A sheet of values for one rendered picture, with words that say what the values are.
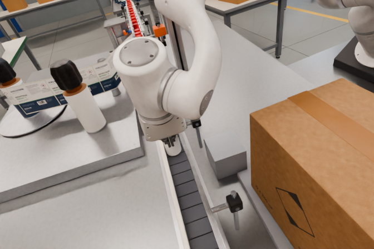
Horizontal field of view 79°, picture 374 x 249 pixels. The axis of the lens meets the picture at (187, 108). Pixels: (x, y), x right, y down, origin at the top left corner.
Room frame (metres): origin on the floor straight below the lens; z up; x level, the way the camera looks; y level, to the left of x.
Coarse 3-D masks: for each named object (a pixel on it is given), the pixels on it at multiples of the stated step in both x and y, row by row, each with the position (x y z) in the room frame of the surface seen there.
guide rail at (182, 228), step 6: (162, 144) 0.54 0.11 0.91; (162, 150) 0.51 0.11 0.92; (162, 156) 0.49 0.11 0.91; (168, 168) 0.43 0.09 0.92; (168, 174) 0.41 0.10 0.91; (168, 180) 0.39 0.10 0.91; (174, 192) 0.35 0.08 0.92; (174, 198) 0.33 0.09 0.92; (174, 204) 0.32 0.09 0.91; (180, 216) 0.28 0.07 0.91; (180, 222) 0.27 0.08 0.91; (180, 228) 0.26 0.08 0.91; (186, 240) 0.23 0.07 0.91; (186, 246) 0.21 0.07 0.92
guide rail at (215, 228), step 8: (184, 144) 0.47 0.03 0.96; (192, 160) 0.40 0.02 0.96; (192, 168) 0.38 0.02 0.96; (200, 184) 0.33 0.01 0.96; (200, 192) 0.30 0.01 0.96; (208, 208) 0.26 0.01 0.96; (208, 216) 0.24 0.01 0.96; (216, 224) 0.22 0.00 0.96; (216, 232) 0.21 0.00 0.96; (216, 240) 0.19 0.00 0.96; (224, 248) 0.18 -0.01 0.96
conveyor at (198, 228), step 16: (176, 160) 0.49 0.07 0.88; (176, 176) 0.43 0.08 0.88; (192, 176) 0.41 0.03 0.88; (176, 192) 0.37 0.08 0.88; (192, 192) 0.36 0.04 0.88; (192, 208) 0.32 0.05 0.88; (192, 224) 0.28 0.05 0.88; (208, 224) 0.27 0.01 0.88; (192, 240) 0.24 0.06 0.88; (208, 240) 0.23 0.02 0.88
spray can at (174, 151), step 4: (176, 136) 0.52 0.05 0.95; (176, 140) 0.51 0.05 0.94; (164, 144) 0.51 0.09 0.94; (176, 144) 0.51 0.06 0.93; (168, 148) 0.51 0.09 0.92; (172, 148) 0.50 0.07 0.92; (176, 148) 0.51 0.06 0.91; (180, 148) 0.52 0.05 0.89; (168, 152) 0.51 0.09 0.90; (172, 152) 0.50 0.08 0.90; (176, 152) 0.50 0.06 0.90; (180, 152) 0.51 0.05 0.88; (172, 156) 0.50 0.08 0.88
